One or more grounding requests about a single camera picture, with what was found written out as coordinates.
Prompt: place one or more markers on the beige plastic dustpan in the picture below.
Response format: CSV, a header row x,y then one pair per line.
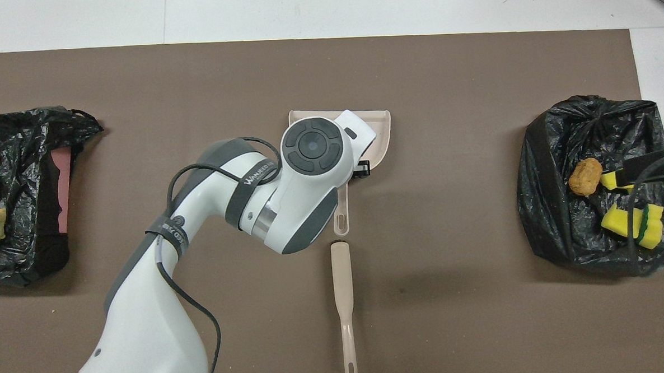
x,y
383,134

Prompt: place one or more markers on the beige brush with black bristles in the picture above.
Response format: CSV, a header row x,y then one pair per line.
x,y
343,287

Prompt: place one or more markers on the brown bread roll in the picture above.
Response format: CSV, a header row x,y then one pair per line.
x,y
585,177

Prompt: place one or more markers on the yellow sponge piece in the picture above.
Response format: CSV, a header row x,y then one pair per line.
x,y
652,228
619,221
609,181

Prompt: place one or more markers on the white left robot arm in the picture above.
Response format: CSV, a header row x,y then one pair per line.
x,y
299,199

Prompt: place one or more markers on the black bag lined bin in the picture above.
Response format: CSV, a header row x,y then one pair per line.
x,y
555,160

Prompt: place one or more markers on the pink plastic bin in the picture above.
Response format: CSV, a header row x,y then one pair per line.
x,y
63,187

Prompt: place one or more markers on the loose black trash bag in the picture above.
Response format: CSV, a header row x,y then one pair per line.
x,y
24,194

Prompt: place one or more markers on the brown table mat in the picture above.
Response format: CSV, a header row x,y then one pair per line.
x,y
327,69

